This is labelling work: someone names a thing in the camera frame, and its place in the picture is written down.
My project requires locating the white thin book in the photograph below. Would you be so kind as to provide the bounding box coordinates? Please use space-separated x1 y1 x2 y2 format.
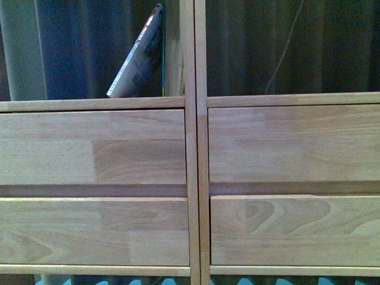
107 3 164 98

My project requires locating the left wooden shelf unit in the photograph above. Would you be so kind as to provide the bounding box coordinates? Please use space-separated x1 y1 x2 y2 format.
1 1 201 284

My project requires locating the wooden shelf unit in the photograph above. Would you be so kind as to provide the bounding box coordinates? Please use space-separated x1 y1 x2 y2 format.
1 1 201 284
194 1 379 284

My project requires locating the right wooden shelf unit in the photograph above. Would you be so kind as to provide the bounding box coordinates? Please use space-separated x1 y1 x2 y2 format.
194 1 379 284

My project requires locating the teal thin book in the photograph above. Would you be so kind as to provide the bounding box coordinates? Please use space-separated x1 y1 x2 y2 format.
161 1 166 97

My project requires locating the left upper wooden drawer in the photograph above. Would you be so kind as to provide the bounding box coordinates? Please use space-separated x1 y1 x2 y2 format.
1 109 186 197

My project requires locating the wooden drawer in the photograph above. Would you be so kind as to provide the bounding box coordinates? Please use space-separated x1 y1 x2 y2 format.
208 104 379 195
1 109 186 197
1 198 189 266
210 195 379 267

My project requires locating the right upper wooden drawer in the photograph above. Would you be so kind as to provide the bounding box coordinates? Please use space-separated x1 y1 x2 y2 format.
208 104 379 195

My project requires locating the right lower wooden drawer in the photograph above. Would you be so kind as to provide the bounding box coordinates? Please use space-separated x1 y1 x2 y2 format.
210 195 379 267

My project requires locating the left lower wooden drawer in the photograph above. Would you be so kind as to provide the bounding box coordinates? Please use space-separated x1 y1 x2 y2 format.
1 198 189 266

